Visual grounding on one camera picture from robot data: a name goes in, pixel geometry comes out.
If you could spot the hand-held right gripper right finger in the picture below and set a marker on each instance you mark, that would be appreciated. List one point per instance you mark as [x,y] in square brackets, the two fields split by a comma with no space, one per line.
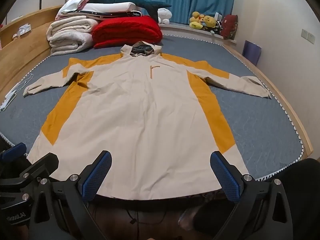
[223,175]

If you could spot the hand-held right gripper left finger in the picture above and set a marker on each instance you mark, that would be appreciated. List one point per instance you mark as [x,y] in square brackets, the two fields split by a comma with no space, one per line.
[98,175]

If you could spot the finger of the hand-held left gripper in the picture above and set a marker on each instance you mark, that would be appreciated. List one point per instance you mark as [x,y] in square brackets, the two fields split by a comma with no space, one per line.
[15,150]
[40,166]

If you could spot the beige and orange hooded jacket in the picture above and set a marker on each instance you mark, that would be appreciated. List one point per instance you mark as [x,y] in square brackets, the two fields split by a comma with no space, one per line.
[140,120]

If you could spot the white and pink clothes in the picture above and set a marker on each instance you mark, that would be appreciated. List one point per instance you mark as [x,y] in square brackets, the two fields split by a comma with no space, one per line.
[72,5]

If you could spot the blue-grey quilted mattress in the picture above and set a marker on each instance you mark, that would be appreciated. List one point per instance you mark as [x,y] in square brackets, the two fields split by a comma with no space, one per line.
[250,120]

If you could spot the person's black trouser leg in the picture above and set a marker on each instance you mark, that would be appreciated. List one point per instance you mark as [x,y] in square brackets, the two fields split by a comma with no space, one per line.
[300,180]

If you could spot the tissue box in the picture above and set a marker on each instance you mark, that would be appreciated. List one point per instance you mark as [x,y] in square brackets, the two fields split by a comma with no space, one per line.
[25,28]

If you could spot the purple box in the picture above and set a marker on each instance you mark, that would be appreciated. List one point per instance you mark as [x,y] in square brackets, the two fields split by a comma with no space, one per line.
[252,52]

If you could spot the white folded duvet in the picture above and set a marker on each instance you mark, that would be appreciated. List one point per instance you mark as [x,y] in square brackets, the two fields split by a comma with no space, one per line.
[70,35]

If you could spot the red patterned cushion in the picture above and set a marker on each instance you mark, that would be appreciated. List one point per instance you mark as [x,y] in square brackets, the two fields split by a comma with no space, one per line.
[228,27]

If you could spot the red folded blanket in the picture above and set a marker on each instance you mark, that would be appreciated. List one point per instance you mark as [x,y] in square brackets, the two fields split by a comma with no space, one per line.
[127,30]

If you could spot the white wardrobe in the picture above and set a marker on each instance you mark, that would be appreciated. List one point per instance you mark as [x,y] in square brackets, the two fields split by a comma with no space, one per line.
[27,2]

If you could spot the grey window ledge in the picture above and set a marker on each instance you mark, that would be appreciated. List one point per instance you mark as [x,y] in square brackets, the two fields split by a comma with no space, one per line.
[185,29]

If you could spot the yellow plush toy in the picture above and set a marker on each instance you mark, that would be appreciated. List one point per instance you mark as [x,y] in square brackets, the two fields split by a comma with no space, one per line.
[195,25]
[196,16]
[209,22]

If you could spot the dark dotted folded cloth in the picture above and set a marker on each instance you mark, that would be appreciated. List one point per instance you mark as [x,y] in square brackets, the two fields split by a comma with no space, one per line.
[115,15]

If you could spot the white plush toy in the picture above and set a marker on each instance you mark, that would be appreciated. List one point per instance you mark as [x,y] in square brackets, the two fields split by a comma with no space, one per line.
[164,13]

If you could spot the wooden bed frame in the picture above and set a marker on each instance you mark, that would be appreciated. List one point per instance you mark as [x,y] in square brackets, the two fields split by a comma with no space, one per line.
[25,47]

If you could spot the wall switch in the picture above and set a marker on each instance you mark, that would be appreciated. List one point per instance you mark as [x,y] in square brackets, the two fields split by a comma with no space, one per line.
[304,33]
[311,37]

